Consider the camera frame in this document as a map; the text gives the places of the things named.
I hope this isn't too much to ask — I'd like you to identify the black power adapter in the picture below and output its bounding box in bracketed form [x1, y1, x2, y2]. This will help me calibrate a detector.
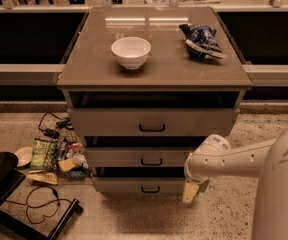
[38, 112, 73, 139]

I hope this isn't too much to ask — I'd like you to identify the black cable on floor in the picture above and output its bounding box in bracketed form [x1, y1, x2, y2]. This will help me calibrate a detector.
[4, 184, 73, 225]

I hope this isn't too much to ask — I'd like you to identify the grey drawer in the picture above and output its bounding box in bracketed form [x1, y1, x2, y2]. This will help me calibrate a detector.
[85, 136, 206, 167]
[68, 91, 239, 136]
[92, 167, 185, 194]

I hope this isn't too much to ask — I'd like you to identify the grey top drawer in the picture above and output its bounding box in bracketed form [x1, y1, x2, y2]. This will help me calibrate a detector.
[68, 91, 239, 136]

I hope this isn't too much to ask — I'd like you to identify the grey drawer cabinet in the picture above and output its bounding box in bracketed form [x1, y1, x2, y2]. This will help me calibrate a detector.
[56, 6, 253, 195]

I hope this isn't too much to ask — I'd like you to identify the white plate on floor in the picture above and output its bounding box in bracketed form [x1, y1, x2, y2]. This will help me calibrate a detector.
[15, 146, 33, 167]

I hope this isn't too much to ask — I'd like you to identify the green chip bag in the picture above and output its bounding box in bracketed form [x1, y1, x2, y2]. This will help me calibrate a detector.
[29, 138, 57, 173]

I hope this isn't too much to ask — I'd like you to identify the blue chip bag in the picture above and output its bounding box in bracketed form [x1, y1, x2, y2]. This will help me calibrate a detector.
[179, 24, 227, 59]

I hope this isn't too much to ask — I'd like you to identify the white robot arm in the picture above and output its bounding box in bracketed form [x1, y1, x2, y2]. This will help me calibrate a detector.
[184, 131, 288, 240]

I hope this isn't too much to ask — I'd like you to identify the pile of snack packages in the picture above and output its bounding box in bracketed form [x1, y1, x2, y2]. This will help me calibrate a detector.
[56, 129, 91, 180]

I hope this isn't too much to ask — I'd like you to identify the grey bottom drawer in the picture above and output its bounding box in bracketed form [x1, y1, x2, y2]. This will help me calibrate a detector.
[92, 167, 185, 194]

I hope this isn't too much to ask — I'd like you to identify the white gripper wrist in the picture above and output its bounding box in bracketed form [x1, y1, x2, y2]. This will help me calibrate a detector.
[182, 165, 208, 204]

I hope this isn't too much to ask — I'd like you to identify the white ceramic bowl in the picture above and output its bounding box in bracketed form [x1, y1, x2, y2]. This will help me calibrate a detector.
[111, 37, 151, 70]

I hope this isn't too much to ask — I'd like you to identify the yellow snack bag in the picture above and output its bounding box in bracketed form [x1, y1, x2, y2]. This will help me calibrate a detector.
[27, 172, 58, 185]

